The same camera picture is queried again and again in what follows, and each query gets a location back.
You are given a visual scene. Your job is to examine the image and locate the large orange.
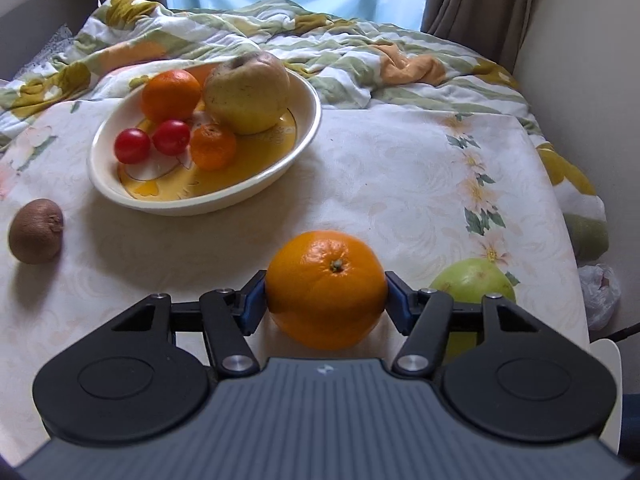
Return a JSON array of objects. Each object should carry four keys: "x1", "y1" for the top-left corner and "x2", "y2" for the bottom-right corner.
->
[{"x1": 265, "y1": 231, "x2": 388, "y2": 351}]

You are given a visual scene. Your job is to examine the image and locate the small mandarin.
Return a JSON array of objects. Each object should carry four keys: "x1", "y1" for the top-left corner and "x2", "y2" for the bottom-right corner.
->
[
  {"x1": 190, "y1": 124, "x2": 238, "y2": 171},
  {"x1": 186, "y1": 62, "x2": 219, "y2": 87}
]

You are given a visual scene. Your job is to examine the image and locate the large red tomato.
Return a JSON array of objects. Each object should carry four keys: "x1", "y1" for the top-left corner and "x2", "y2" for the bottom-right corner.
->
[{"x1": 152, "y1": 119, "x2": 191, "y2": 156}]

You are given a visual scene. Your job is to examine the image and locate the small red cherry tomato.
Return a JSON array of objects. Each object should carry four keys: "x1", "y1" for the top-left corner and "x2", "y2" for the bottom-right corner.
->
[{"x1": 113, "y1": 128, "x2": 152, "y2": 165}]

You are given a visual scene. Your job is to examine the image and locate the green apple right side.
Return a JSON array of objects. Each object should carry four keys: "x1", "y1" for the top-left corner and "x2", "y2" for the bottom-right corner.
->
[{"x1": 430, "y1": 258, "x2": 516, "y2": 364}]

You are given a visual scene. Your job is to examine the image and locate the white floral bedsheet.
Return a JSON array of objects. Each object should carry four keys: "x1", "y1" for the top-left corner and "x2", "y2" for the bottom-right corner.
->
[{"x1": 1, "y1": 99, "x2": 588, "y2": 464}]

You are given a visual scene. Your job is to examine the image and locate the cream yellow ceramic bowl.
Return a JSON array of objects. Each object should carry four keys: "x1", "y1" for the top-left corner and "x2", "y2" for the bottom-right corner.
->
[{"x1": 87, "y1": 72, "x2": 321, "y2": 216}]

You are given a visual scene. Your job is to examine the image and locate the white plastic bag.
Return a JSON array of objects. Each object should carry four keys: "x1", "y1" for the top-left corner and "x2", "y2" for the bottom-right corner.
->
[{"x1": 578, "y1": 263, "x2": 622, "y2": 332}]

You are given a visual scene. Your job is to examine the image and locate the brown kiwi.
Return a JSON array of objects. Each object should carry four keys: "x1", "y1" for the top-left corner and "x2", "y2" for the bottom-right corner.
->
[{"x1": 8, "y1": 198, "x2": 64, "y2": 264}]

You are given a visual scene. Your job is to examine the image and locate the large yellowish apple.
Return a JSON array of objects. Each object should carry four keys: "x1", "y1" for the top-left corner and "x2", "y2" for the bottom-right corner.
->
[{"x1": 203, "y1": 51, "x2": 290, "y2": 134}]

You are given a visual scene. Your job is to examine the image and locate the small mandarin in bowl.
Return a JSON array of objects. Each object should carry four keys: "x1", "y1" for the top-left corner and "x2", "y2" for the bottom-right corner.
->
[{"x1": 186, "y1": 62, "x2": 219, "y2": 87}]

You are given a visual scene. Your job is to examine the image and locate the striped floral duvet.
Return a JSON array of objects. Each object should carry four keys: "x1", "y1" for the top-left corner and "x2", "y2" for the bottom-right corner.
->
[{"x1": 1, "y1": 0, "x2": 608, "y2": 261}]

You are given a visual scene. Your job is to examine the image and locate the grey patterned pillow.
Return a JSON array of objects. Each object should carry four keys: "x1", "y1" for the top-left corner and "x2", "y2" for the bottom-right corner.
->
[{"x1": 14, "y1": 24, "x2": 74, "y2": 78}]

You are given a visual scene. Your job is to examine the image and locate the right brown curtain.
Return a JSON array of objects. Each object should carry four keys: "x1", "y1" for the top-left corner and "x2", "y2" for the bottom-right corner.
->
[{"x1": 421, "y1": 0, "x2": 534, "y2": 70}]

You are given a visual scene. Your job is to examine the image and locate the grey headboard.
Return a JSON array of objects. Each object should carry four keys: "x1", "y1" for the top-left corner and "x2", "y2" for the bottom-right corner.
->
[{"x1": 1, "y1": 0, "x2": 99, "y2": 79}]

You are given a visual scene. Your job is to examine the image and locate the black cable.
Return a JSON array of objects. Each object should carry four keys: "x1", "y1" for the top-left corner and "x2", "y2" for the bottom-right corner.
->
[{"x1": 591, "y1": 320, "x2": 640, "y2": 345}]

